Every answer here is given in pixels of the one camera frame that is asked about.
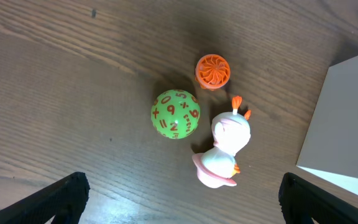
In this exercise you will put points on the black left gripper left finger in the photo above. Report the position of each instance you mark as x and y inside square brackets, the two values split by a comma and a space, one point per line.
[61, 202]

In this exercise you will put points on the white pink duck figurine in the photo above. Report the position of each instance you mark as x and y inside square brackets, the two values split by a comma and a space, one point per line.
[231, 133]

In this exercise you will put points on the orange ribbed round toy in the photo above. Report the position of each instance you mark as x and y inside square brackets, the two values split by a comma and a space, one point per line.
[212, 72]

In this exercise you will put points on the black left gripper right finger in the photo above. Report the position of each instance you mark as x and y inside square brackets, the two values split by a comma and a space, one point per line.
[302, 202]

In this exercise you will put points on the white cardboard box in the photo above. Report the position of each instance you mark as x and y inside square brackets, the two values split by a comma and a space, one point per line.
[330, 148]

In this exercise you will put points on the green number ball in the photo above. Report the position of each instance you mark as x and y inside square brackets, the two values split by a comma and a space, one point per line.
[175, 114]

